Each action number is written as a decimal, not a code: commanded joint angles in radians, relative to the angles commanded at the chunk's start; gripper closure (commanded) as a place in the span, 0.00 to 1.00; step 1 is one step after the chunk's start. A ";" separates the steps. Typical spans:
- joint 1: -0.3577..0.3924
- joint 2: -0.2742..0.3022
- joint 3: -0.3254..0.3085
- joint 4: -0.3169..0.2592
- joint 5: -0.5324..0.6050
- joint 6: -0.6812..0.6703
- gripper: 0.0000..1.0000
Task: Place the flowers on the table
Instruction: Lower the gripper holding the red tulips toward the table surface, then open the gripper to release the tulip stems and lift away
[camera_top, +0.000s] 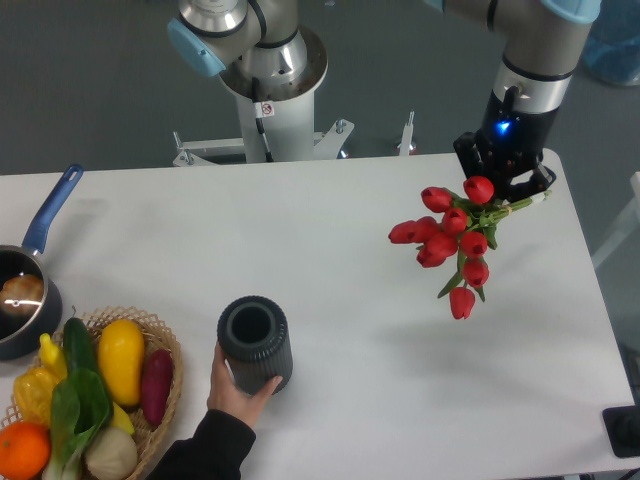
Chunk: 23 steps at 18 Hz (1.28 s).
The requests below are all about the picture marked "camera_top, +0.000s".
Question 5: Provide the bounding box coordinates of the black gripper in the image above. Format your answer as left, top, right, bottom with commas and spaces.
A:
453, 93, 558, 203

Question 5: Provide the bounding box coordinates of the yellow squash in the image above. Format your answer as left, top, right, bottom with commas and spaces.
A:
98, 319, 145, 408

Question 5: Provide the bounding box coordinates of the yellow bell pepper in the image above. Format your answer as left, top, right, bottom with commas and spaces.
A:
13, 367, 60, 428

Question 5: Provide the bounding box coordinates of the blue transparent bin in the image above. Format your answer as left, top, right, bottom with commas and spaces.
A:
582, 0, 639, 87

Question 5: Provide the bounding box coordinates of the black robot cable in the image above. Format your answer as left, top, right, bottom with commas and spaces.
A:
250, 77, 275, 163

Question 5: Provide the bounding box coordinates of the red tulip bouquet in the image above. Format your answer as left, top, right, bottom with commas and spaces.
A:
388, 176, 550, 320

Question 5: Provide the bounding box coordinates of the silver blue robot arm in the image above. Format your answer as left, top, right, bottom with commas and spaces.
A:
167, 1, 600, 202

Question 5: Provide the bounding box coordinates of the black sleeved forearm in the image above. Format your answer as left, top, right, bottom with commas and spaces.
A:
146, 410, 256, 480

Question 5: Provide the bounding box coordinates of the dark grey ribbed vase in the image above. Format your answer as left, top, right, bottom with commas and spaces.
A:
217, 295, 294, 396

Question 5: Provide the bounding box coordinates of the dark green cucumber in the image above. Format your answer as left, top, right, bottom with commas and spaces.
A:
63, 316, 100, 374

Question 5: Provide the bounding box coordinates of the green bok choy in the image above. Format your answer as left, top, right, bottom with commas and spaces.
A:
43, 368, 112, 479

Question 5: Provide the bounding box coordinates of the yellow banana tip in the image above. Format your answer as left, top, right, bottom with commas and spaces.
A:
109, 402, 135, 436

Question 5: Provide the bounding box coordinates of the blue handled saucepan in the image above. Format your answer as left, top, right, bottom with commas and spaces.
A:
1, 164, 84, 361

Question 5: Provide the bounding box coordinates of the small yellow pepper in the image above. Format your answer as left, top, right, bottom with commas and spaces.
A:
39, 333, 67, 380

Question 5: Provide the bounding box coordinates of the person's hand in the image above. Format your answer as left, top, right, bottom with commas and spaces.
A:
206, 343, 283, 429

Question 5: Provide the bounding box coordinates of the black device at edge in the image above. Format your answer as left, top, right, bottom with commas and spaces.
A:
602, 405, 639, 458

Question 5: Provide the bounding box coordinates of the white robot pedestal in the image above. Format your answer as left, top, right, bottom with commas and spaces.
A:
173, 26, 355, 167

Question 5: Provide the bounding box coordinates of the orange fruit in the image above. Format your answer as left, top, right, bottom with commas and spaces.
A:
1, 421, 51, 479

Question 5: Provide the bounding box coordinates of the beige garlic bulb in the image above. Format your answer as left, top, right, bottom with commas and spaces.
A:
85, 427, 138, 480

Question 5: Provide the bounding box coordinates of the purple sweet potato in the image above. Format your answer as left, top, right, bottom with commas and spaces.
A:
141, 349, 173, 427

